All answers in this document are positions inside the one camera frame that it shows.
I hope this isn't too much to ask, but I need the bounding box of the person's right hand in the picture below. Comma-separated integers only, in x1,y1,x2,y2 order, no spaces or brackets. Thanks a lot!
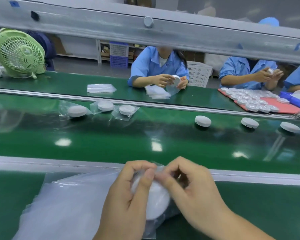
154,156,231,230

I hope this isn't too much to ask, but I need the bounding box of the person's left hand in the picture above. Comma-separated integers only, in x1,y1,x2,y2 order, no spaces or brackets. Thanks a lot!
94,160,157,234

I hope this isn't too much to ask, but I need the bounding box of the clear plastic bag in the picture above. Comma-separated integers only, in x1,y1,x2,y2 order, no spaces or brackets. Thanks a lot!
166,84,181,97
111,104,140,121
130,161,184,240
58,100,92,120
90,98,115,115

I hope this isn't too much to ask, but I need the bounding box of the person's left forearm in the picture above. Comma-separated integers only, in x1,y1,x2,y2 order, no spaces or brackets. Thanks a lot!
92,232,143,240

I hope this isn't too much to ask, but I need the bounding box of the person's right forearm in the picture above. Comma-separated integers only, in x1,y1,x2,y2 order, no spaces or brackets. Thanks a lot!
192,209,276,240

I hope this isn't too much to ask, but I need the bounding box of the green conveyor belt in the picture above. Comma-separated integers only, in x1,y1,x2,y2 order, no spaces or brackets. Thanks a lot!
0,92,300,176

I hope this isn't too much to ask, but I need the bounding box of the stack of clear plastic bags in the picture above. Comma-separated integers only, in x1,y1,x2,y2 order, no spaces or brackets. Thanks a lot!
87,83,117,94
144,85,171,100
12,169,123,240

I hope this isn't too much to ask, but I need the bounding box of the white plastic crate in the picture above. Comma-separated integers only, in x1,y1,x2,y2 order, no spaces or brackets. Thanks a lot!
186,61,213,88

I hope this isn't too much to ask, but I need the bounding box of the pile of white round shells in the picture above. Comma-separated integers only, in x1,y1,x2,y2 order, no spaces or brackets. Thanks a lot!
220,87,290,113

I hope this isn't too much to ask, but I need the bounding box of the blue plastic crate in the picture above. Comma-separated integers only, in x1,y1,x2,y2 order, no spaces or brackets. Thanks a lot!
109,55,129,68

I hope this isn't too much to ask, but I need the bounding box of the pale purple plastic crate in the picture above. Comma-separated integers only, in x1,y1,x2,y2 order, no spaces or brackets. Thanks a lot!
109,41,129,57

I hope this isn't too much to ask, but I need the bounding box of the white metal shelf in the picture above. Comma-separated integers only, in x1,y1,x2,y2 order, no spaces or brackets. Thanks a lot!
98,39,146,64

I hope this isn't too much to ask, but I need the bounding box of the red tray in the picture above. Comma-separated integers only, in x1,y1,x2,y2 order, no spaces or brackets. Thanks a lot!
217,88,300,115

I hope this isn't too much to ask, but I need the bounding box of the blue plastic bin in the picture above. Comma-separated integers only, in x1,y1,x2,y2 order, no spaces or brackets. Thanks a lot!
279,91,300,108

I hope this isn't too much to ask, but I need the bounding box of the grey metal overhead beam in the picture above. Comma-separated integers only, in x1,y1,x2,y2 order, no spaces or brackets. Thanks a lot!
0,0,300,66

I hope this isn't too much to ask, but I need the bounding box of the dark blue fan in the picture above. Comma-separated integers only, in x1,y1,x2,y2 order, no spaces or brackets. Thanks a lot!
27,30,57,72

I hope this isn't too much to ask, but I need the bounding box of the green table fan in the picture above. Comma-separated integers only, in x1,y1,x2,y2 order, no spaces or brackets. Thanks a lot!
0,28,46,79

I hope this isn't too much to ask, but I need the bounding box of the blue cap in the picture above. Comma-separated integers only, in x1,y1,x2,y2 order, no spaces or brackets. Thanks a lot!
258,17,280,27

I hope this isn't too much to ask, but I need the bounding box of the grey metal conveyor rail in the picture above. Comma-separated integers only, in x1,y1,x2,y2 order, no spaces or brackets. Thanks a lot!
0,87,300,121
0,155,300,186

